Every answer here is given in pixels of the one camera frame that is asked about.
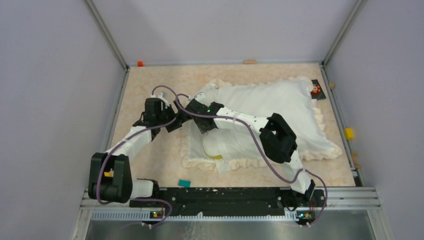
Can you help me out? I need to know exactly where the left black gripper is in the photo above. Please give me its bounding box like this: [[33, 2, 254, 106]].
[[156, 99, 192, 132]]

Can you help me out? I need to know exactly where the white ruffled pillowcase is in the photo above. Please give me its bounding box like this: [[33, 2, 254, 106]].
[[180, 76, 343, 173]]

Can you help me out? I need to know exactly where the white pillow yellow edge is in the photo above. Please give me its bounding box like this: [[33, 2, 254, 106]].
[[204, 151, 223, 160]]

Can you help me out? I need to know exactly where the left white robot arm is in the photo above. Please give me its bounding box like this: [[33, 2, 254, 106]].
[[87, 92, 178, 207]]

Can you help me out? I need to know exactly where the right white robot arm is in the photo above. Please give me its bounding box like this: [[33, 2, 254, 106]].
[[174, 94, 316, 206]]

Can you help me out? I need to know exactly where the teal small block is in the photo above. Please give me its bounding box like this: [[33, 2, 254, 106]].
[[177, 179, 191, 188]]

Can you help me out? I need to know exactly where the wooden peg back edge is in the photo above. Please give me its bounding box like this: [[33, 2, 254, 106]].
[[242, 59, 258, 65]]

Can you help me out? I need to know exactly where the yellow small block left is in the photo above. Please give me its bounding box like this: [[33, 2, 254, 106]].
[[103, 171, 114, 178]]

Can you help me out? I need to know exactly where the yellow small block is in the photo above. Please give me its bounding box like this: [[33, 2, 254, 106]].
[[103, 171, 114, 178], [343, 127, 355, 141]]

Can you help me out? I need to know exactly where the dark lego baseplate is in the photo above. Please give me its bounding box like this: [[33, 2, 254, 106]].
[[310, 79, 327, 101]]

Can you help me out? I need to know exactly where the yellow small block right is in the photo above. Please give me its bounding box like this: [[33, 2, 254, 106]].
[[343, 127, 355, 141]]

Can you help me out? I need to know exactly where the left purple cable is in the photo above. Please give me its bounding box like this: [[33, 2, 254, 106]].
[[96, 85, 181, 229]]

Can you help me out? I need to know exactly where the purple cable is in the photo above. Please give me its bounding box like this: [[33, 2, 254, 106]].
[[174, 93, 329, 228], [96, 85, 181, 229]]

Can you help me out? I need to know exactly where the aluminium frame rail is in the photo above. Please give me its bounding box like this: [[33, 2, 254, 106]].
[[83, 0, 129, 71]]

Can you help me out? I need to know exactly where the white cable duct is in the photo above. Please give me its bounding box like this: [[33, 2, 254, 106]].
[[91, 210, 299, 222]]

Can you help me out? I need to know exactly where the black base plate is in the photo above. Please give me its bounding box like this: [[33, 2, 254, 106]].
[[129, 187, 325, 217]]

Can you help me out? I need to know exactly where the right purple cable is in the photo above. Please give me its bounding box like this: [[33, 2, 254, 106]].
[[174, 93, 329, 228]]

